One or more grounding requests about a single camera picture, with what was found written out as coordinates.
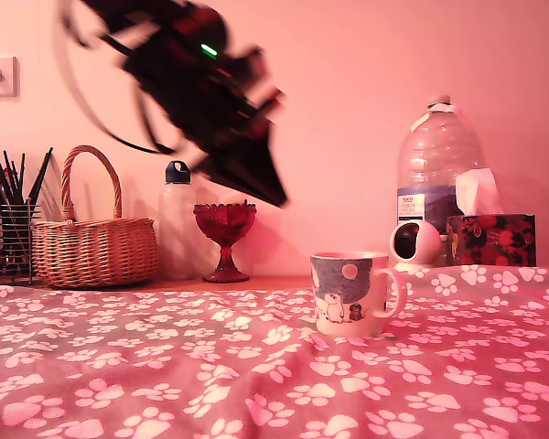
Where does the red glass goblet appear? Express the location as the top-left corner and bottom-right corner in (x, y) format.
(192, 202), (258, 284)

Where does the white bottle with dark cap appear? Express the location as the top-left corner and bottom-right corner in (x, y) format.
(158, 159), (200, 281)

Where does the white cartoon print mug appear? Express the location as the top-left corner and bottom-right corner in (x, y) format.
(309, 250), (409, 338)

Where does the large clear water bottle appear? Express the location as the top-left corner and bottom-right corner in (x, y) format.
(395, 94), (486, 239)

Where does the white tissue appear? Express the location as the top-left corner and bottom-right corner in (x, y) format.
(455, 167), (504, 216)

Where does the paw print fleece cloth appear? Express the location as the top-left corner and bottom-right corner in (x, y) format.
(0, 264), (549, 439)

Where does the floral tissue box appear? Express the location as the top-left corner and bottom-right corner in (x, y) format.
(446, 213), (539, 268)

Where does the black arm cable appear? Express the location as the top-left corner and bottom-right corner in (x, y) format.
(135, 86), (165, 148)
(52, 0), (178, 156)

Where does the wicker basket with handle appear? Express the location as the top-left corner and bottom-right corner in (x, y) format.
(30, 145), (159, 289)

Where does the small white round camera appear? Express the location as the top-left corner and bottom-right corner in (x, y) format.
(388, 219), (443, 274)

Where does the wire utensil rack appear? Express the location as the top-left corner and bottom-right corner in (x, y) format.
(0, 203), (42, 287)

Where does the white wall switch plate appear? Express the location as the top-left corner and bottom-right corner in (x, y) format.
(0, 56), (19, 98)

